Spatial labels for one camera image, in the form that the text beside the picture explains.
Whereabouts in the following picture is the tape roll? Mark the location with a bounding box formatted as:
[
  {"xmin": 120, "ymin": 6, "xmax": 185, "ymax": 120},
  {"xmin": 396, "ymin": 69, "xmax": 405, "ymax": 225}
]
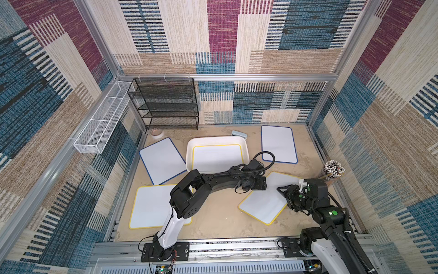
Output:
[{"xmin": 149, "ymin": 129, "xmax": 164, "ymax": 139}]

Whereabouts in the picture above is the blue-framed whiteboard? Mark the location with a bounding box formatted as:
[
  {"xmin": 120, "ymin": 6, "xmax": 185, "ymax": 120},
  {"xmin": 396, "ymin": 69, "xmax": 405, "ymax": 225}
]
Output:
[
  {"xmin": 139, "ymin": 138, "xmax": 186, "ymax": 186},
  {"xmin": 261, "ymin": 125, "xmax": 298, "ymax": 164}
]

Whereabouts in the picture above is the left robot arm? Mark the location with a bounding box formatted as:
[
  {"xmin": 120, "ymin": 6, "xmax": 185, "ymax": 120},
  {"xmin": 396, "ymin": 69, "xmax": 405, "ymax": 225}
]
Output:
[{"xmin": 153, "ymin": 159, "xmax": 270, "ymax": 253}]

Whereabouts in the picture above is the blue-framed whiteboard left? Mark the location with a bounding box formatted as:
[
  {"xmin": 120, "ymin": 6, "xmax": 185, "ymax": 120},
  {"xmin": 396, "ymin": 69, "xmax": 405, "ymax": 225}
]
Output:
[{"xmin": 139, "ymin": 138, "xmax": 186, "ymax": 186}]

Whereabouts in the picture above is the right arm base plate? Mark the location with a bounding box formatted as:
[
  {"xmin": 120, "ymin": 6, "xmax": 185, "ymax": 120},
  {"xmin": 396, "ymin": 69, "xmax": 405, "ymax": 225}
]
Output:
[{"xmin": 279, "ymin": 237, "xmax": 307, "ymax": 258}]

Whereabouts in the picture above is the cup of pencils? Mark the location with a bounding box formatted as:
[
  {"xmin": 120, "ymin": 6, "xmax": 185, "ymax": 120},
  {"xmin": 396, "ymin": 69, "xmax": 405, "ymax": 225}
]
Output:
[{"xmin": 318, "ymin": 160, "xmax": 346, "ymax": 182}]

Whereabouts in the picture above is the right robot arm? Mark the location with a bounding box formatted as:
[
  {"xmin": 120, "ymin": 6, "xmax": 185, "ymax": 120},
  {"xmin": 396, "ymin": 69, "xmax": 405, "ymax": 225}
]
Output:
[{"xmin": 277, "ymin": 179, "xmax": 377, "ymax": 274}]

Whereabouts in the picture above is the blue-framed whiteboard back right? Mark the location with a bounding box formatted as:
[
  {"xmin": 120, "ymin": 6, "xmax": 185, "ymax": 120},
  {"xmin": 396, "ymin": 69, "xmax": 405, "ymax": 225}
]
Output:
[{"xmin": 261, "ymin": 125, "xmax": 298, "ymax": 164}]

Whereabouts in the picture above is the aluminium front rail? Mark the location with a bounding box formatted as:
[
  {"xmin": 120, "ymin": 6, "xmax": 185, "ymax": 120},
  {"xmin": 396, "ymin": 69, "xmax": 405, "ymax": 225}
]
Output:
[{"xmin": 87, "ymin": 236, "xmax": 287, "ymax": 267}]

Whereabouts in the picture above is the white plastic storage box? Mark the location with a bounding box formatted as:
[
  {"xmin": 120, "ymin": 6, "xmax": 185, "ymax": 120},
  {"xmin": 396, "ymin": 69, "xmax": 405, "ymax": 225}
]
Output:
[{"xmin": 186, "ymin": 136, "xmax": 250, "ymax": 171}]

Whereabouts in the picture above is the black wire mesh shelf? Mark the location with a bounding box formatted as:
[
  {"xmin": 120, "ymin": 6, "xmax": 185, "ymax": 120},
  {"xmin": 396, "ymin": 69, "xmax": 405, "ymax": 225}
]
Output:
[{"xmin": 127, "ymin": 78, "xmax": 200, "ymax": 130}]

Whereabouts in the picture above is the yellow-framed whiteboard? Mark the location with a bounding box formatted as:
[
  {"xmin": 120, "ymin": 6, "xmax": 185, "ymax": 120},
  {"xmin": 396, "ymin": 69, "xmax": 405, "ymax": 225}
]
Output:
[
  {"xmin": 192, "ymin": 145, "xmax": 244, "ymax": 174},
  {"xmin": 129, "ymin": 184, "xmax": 176, "ymax": 229},
  {"xmin": 238, "ymin": 172, "xmax": 303, "ymax": 226}
]

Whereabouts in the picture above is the white wire mesh basket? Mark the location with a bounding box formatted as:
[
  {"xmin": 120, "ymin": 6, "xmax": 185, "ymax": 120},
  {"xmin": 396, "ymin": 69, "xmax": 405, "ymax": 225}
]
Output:
[{"xmin": 74, "ymin": 82, "xmax": 131, "ymax": 154}]

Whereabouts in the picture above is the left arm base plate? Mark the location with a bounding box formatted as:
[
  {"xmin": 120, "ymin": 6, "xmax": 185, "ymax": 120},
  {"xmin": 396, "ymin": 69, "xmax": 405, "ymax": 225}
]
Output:
[{"xmin": 140, "ymin": 242, "xmax": 190, "ymax": 263}]

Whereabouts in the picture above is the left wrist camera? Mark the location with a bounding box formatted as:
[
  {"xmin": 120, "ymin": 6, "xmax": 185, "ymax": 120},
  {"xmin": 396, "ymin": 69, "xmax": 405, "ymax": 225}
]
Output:
[{"xmin": 245, "ymin": 159, "xmax": 264, "ymax": 171}]

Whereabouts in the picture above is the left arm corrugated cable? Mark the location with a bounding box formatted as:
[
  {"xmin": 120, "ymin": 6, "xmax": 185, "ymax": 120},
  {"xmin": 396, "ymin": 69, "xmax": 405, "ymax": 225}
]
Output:
[{"xmin": 235, "ymin": 151, "xmax": 276, "ymax": 195}]

